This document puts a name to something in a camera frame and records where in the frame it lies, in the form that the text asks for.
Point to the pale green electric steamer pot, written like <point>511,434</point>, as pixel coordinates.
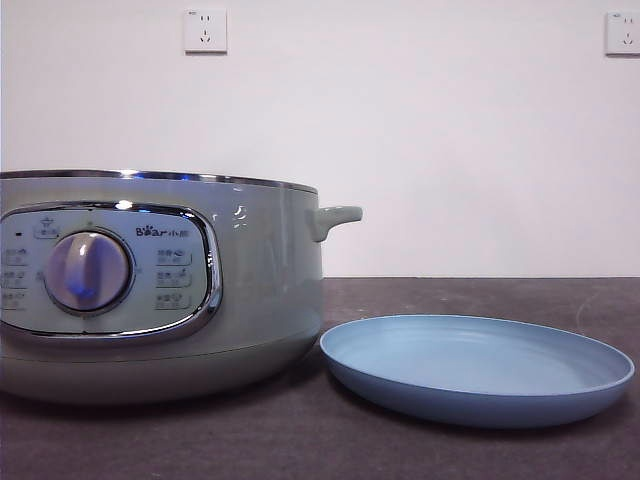
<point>265,280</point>

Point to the blue round plate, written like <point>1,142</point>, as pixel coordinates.
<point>475,360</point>

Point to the white wall socket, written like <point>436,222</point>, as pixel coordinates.
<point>624,33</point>
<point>206,31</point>

